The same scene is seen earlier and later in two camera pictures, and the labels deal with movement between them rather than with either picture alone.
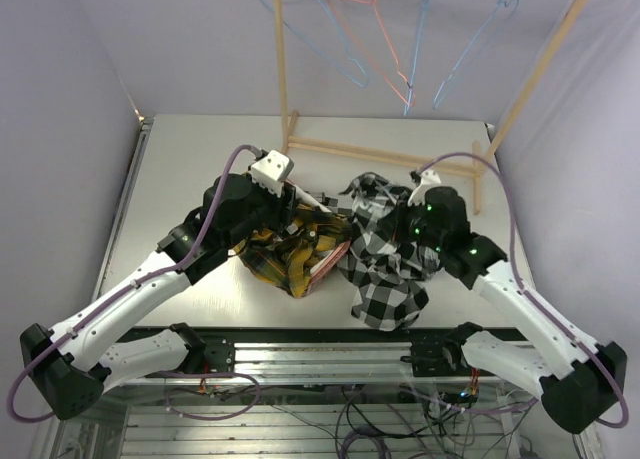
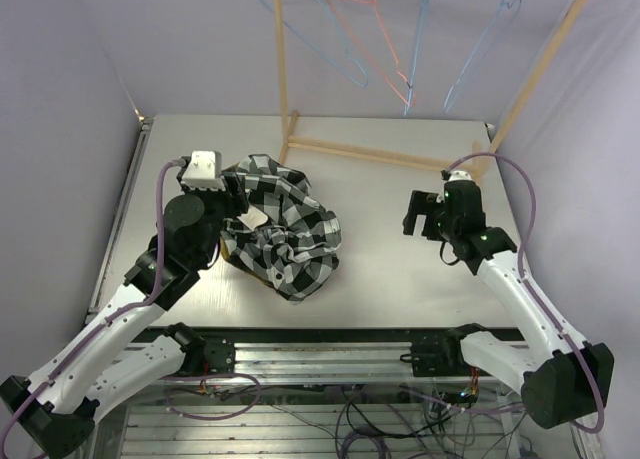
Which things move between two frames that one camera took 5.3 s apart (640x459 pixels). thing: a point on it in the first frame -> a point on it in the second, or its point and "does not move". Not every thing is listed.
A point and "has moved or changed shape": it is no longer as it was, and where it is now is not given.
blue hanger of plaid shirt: [423, 14] does not move
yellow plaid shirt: [292, 254] has moved or changed shape
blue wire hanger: [306, 15] does not move
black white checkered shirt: [388, 276] -> [295, 252]
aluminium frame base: [346, 254] does not move
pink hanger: [363, 24] does not move
